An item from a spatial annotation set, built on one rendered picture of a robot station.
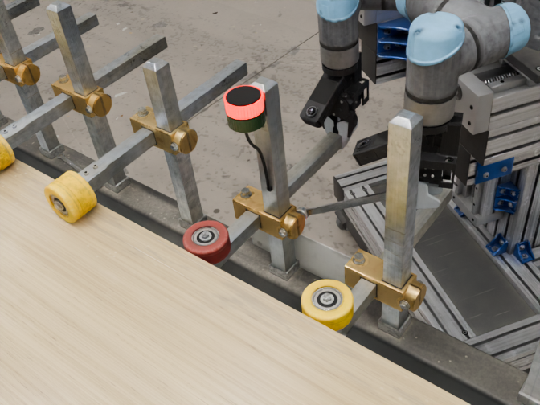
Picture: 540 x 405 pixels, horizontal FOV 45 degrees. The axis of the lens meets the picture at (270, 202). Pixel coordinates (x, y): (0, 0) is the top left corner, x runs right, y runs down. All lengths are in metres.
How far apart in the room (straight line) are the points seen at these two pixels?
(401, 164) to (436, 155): 0.13
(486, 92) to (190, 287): 0.65
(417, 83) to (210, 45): 2.67
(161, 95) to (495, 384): 0.77
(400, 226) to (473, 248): 1.06
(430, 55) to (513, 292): 1.14
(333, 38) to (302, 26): 2.42
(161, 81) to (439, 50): 0.51
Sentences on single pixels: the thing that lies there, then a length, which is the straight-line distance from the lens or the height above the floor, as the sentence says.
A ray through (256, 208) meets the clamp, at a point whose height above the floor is 0.87.
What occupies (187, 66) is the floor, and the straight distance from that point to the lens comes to 3.42.
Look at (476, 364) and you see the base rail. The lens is 1.20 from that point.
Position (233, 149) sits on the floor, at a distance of 2.78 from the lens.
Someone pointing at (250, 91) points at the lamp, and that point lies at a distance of 1.01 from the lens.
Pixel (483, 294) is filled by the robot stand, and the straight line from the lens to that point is 1.94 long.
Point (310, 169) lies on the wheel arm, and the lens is 1.30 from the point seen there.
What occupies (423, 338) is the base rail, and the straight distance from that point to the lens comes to 1.22.
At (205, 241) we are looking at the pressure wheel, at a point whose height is 0.90.
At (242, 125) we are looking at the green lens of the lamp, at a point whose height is 1.11.
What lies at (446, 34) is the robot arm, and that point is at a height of 1.25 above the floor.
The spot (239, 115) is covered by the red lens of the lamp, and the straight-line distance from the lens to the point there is 0.98.
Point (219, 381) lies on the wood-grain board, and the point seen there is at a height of 0.90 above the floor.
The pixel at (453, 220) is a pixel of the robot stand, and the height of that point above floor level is 0.21.
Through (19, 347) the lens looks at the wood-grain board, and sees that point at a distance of 1.08.
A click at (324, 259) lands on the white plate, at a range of 1.25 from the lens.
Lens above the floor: 1.69
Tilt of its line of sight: 42 degrees down
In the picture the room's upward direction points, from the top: 7 degrees counter-clockwise
